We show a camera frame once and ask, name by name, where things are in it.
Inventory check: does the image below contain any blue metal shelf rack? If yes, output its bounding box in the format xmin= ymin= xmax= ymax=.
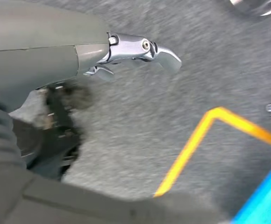
xmin=231 ymin=97 xmax=271 ymax=224

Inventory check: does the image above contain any yellow floor tape square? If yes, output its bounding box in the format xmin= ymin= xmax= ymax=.
xmin=153 ymin=106 xmax=271 ymax=198

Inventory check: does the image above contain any black robot foot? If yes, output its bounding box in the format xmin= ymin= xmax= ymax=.
xmin=9 ymin=82 xmax=93 ymax=182

